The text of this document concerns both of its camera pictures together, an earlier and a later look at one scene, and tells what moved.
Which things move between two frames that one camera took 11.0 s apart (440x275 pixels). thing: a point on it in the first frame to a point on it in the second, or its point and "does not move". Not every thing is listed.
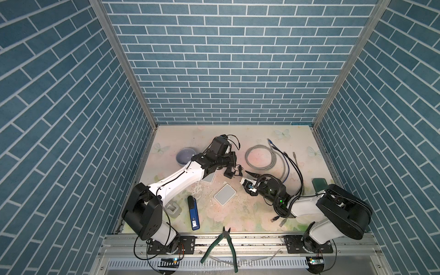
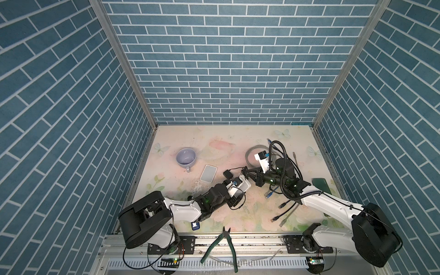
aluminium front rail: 129,254 does not move
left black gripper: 232,158 to 234,201
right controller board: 315,263 does not move
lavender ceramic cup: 184,156 does not move
